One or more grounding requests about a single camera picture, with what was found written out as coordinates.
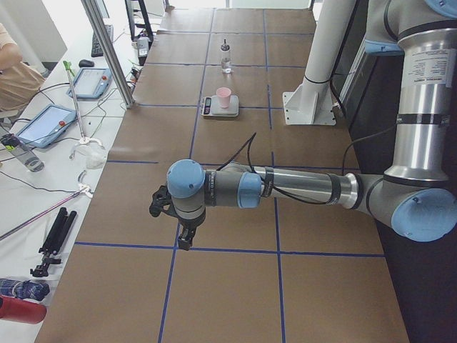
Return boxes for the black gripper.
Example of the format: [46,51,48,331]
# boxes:
[176,210,206,251]

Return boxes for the pink plastic cup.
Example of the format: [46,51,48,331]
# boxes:
[216,87,231,109]

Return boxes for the clear glass sauce bottle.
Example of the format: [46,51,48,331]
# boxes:
[220,39,232,74]

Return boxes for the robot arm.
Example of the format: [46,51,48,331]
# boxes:
[149,1,456,250]

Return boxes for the silver digital kitchen scale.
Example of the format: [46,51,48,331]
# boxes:
[200,95,239,118]

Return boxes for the black folded tripod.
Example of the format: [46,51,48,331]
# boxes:
[30,207,77,277]

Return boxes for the blue folded umbrella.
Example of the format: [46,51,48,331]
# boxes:
[1,278,50,302]

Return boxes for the near blue teach pendant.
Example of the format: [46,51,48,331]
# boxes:
[16,104,76,148]

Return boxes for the blue teach pendant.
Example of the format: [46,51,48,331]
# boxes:
[16,104,76,148]
[69,67,111,100]

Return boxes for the far blue teach pendant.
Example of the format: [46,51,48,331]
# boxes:
[69,67,111,100]

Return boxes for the red water bottle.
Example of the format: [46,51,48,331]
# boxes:
[1,296,47,324]

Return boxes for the clear drinking bottle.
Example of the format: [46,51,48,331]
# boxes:
[1,134,44,172]

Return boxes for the black computer mouse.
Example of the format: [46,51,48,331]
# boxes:
[79,59,95,68]

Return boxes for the black keyboard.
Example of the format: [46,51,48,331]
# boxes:
[91,24,114,57]

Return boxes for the seated person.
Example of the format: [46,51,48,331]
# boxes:
[1,24,45,112]

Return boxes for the black camera cable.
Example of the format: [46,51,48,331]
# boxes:
[217,131,343,205]

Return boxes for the grabber stick with green handle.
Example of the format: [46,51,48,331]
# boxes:
[63,61,105,159]

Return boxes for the white pedestal column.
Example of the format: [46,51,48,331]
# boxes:
[283,0,356,125]

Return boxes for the aluminium frame post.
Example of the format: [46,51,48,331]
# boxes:
[81,0,134,109]

